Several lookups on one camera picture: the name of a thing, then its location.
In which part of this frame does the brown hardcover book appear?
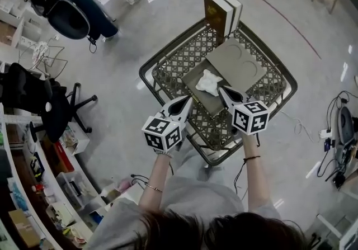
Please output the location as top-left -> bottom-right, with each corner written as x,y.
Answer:
214,0 -> 243,33
203,0 -> 234,44

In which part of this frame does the thin wrist bracelet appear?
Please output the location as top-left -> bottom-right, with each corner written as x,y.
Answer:
145,183 -> 163,194

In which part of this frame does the white wall shelving unit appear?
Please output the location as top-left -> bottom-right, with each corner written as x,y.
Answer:
0,103 -> 95,250

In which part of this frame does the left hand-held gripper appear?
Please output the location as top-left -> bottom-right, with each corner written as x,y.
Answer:
141,97 -> 193,152

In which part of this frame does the person's left forearm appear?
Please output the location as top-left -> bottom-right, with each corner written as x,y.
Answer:
139,155 -> 172,212

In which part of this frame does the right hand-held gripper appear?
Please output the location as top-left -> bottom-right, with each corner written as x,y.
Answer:
218,87 -> 270,135

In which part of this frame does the brown lattice metal table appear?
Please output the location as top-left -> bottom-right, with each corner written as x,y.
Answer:
139,16 -> 298,166

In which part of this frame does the person's right forearm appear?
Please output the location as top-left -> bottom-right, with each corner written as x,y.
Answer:
241,133 -> 271,212

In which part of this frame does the black office chair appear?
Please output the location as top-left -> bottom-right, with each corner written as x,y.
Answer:
0,62 -> 98,143

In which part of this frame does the person's grey shirt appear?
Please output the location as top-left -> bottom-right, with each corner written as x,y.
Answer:
86,148 -> 282,250

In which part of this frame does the grey gift box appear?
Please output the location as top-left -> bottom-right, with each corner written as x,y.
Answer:
181,36 -> 267,117

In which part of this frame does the white cloth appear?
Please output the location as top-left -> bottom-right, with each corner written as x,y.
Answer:
195,69 -> 224,96

